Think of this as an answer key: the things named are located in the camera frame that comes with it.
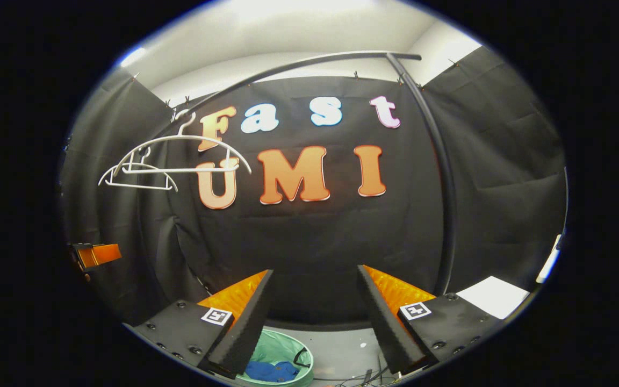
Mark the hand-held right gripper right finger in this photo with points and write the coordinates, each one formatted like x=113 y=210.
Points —
x=390 y=322

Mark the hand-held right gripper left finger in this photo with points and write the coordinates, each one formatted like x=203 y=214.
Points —
x=250 y=322

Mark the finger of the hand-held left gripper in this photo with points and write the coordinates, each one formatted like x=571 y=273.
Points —
x=102 y=253

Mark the green laundry hamper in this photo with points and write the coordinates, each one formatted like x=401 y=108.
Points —
x=277 y=346

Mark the white plastic clothes hanger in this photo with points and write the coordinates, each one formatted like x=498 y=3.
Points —
x=180 y=170
x=137 y=186

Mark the black metal clothes rack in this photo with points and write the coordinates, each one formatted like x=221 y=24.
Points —
x=446 y=161

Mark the black backdrop cloth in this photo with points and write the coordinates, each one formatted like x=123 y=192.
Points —
x=315 y=247

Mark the white flat board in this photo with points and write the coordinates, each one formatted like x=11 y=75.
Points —
x=495 y=296

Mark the white tray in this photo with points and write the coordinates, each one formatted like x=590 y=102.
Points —
x=548 y=263

